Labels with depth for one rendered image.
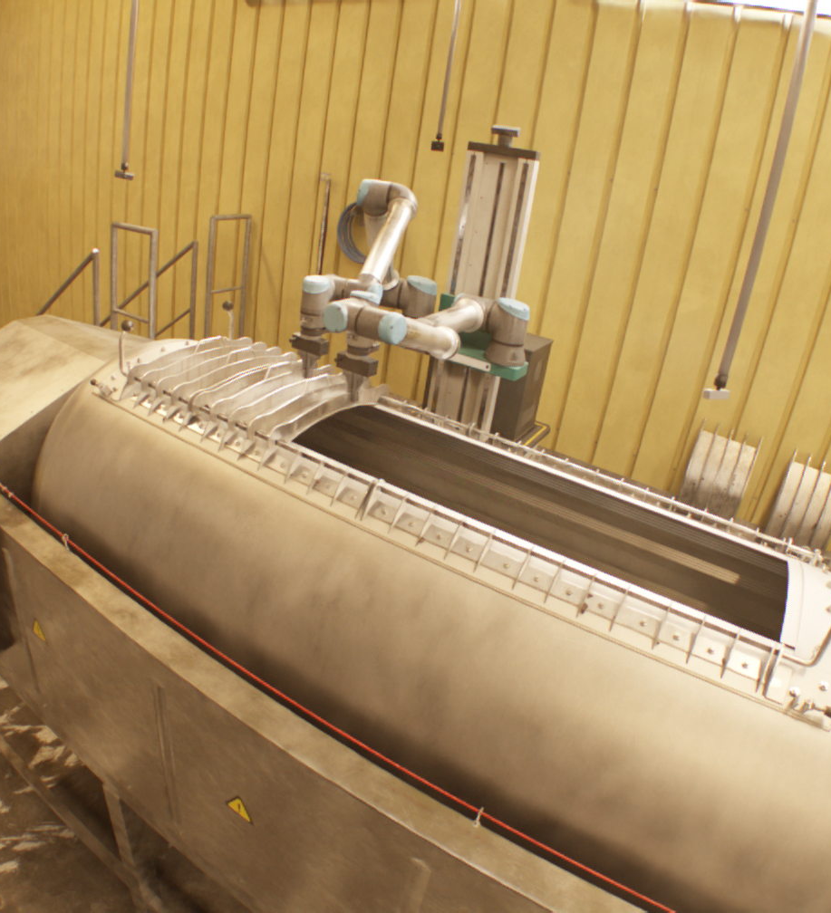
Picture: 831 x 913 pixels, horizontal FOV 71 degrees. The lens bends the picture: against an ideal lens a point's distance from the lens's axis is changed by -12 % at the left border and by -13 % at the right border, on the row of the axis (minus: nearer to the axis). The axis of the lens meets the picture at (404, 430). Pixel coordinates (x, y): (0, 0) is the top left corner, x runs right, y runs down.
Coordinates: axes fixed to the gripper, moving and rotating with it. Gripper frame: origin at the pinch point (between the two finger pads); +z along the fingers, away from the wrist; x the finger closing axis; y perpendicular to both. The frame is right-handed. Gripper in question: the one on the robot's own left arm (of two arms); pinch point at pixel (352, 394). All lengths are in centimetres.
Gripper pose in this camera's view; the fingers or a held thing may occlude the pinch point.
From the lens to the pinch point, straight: 213.7
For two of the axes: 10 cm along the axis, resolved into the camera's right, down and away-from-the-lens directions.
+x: 8.4, 3.2, -4.4
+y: -5.3, 2.7, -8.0
